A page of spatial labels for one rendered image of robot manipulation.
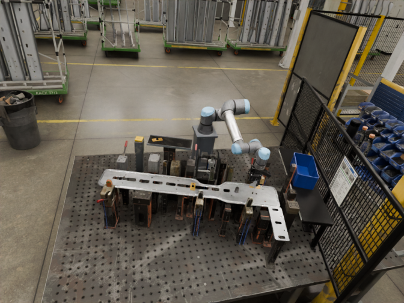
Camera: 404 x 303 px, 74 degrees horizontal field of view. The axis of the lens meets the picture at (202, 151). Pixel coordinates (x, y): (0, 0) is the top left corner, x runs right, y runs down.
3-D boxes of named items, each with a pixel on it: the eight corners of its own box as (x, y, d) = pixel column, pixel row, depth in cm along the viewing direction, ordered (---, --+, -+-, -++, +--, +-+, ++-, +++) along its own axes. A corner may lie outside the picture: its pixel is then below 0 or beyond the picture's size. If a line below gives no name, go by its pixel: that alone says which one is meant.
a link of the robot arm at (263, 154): (267, 145, 183) (273, 154, 177) (263, 157, 190) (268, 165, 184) (257, 146, 180) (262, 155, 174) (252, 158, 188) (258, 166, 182)
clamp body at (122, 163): (116, 195, 231) (113, 162, 210) (121, 186, 240) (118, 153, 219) (128, 196, 231) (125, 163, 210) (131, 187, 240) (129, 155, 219)
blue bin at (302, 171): (293, 186, 215) (297, 174, 207) (289, 163, 240) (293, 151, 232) (313, 190, 214) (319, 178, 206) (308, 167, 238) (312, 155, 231)
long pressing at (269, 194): (94, 187, 195) (94, 186, 194) (105, 168, 214) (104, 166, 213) (281, 208, 199) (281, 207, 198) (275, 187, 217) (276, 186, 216)
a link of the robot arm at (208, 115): (198, 118, 253) (199, 106, 245) (211, 118, 257) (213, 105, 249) (202, 125, 244) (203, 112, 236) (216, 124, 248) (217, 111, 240)
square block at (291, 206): (275, 238, 212) (289, 207, 191) (273, 230, 218) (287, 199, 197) (285, 240, 212) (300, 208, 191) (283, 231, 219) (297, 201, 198)
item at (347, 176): (338, 208, 183) (359, 175, 165) (327, 186, 202) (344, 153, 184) (341, 209, 183) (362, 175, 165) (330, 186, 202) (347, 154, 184)
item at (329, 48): (313, 165, 420) (376, 28, 304) (305, 165, 417) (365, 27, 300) (275, 122, 524) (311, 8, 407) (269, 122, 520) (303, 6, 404)
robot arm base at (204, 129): (195, 126, 260) (196, 117, 254) (210, 126, 264) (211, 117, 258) (199, 134, 248) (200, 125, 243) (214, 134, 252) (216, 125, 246)
